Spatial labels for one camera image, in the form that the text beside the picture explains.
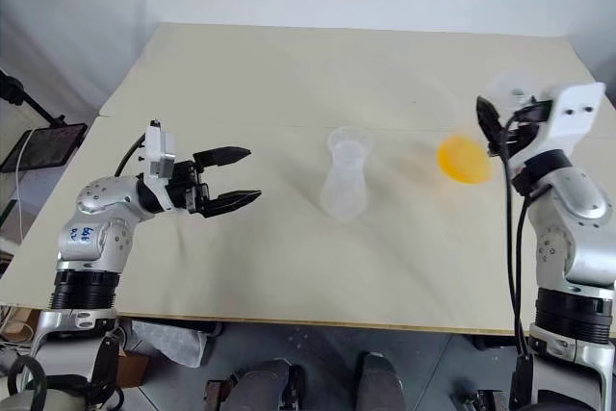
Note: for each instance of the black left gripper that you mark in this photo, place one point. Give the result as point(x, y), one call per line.
point(185, 187)

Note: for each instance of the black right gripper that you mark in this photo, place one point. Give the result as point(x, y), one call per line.
point(522, 134)

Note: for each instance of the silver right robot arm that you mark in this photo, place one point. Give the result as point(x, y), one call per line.
point(572, 238)

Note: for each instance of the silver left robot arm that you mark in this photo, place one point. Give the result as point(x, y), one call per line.
point(98, 233)

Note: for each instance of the yellow plastic bowl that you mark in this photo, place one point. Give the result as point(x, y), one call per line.
point(464, 161)

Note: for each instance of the clear plastic cup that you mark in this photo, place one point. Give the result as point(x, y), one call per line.
point(347, 175)

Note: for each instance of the black tablet screen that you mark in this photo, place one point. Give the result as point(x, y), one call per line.
point(43, 146)

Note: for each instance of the brown cardboard box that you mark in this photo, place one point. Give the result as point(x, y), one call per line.
point(131, 370)

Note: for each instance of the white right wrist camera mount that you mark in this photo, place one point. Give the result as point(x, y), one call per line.
point(570, 117)

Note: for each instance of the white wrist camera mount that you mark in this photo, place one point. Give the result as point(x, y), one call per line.
point(570, 117)
point(159, 151)

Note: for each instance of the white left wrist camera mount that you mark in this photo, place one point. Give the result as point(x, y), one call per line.
point(159, 151)

